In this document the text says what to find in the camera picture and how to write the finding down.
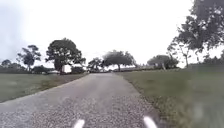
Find small sparse tree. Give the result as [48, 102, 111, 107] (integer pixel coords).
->
[16, 44, 42, 72]

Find wide flat-crowned tree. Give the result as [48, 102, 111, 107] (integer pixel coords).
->
[101, 49, 137, 72]

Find grey gravelly asphalt road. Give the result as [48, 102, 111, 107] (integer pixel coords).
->
[0, 72, 165, 128]

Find tall dark tree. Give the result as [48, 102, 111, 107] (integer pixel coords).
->
[176, 0, 224, 64]

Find distant dark tree line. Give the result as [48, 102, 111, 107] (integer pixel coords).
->
[0, 59, 33, 75]

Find robot's own part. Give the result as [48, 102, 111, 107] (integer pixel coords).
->
[73, 118, 86, 128]
[142, 115, 158, 128]

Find grass verge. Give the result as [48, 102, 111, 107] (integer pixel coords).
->
[114, 63, 224, 128]

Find large broad dark tree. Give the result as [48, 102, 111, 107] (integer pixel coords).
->
[45, 37, 87, 75]

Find grass field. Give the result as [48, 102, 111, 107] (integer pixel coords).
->
[0, 72, 90, 104]

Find small dark tree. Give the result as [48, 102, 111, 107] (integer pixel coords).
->
[87, 57, 105, 73]

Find low wide tree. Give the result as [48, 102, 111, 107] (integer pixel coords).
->
[146, 54, 180, 71]

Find thin bare-trunked tree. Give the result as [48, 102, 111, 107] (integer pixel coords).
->
[166, 34, 194, 69]

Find dark bush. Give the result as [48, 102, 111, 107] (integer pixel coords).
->
[70, 66, 86, 75]
[31, 65, 50, 75]

